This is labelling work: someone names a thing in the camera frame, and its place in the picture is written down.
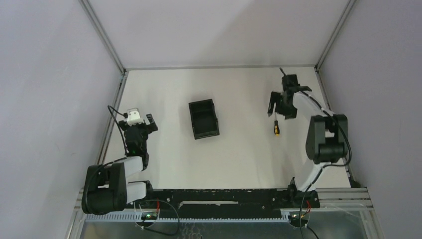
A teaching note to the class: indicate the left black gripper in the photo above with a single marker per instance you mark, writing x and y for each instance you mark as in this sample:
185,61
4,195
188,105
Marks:
139,126

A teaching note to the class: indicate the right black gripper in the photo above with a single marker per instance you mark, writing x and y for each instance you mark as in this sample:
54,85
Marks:
290,113

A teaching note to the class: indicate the yellow black screwdriver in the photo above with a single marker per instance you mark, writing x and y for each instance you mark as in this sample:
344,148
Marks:
276,128

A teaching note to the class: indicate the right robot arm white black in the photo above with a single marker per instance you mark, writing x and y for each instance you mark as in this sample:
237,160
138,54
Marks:
326,144

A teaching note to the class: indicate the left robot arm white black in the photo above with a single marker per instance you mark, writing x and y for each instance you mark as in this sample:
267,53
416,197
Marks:
106,187

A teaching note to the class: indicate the black plastic bin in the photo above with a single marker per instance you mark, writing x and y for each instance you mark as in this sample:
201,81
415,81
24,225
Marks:
204,119

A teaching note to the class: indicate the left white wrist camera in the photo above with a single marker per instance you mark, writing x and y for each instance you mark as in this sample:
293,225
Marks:
134,117

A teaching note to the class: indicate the left controller board with wires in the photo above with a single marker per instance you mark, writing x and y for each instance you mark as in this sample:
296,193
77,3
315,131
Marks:
148,216

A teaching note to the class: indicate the controller board with wires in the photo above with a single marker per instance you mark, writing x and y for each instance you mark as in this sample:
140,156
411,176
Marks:
300,220
148,216

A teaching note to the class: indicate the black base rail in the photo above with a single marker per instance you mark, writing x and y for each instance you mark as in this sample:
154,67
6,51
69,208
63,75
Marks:
192,204

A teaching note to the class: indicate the right controller board with wires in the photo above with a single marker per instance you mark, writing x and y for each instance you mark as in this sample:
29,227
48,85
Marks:
300,220

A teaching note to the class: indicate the aluminium frame front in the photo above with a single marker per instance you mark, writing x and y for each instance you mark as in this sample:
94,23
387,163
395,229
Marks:
344,213

